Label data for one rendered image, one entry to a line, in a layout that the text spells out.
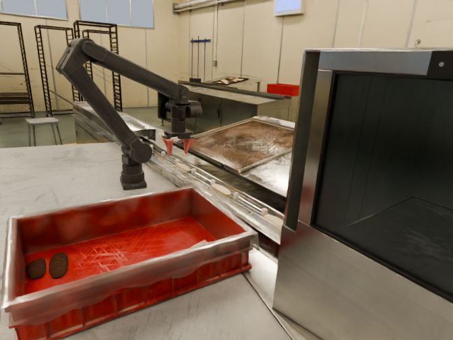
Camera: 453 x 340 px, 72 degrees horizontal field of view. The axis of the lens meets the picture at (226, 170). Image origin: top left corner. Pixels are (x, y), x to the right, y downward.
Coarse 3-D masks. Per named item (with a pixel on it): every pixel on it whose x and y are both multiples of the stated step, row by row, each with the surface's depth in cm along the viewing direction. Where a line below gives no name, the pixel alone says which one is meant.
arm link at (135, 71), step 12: (84, 48) 91; (96, 48) 93; (96, 60) 97; (108, 60) 99; (120, 60) 102; (120, 72) 103; (132, 72) 106; (144, 72) 109; (144, 84) 111; (156, 84) 113; (168, 84) 116; (180, 84) 119; (168, 96) 123
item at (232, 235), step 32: (160, 192) 88; (192, 192) 93; (32, 224) 73; (64, 224) 76; (96, 224) 81; (128, 224) 86; (224, 224) 78; (160, 256) 60; (192, 256) 62; (224, 256) 66; (64, 288) 50; (96, 288) 53; (0, 320) 46; (32, 320) 48
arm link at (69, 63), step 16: (80, 48) 92; (64, 64) 91; (80, 64) 93; (80, 80) 95; (96, 96) 100; (96, 112) 103; (112, 112) 105; (112, 128) 106; (128, 128) 110; (128, 144) 111; (144, 144) 113; (144, 160) 115
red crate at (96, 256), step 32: (160, 224) 91; (192, 224) 92; (32, 256) 74; (96, 256) 75; (128, 256) 75; (32, 288) 64; (128, 288) 57; (160, 288) 61; (192, 288) 65; (64, 320) 53; (96, 320) 55
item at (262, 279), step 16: (160, 144) 177; (192, 160) 152; (224, 176) 133; (256, 192) 118; (256, 256) 78; (272, 256) 79; (256, 272) 73; (272, 272) 73; (256, 288) 67; (272, 288) 68; (272, 304) 63
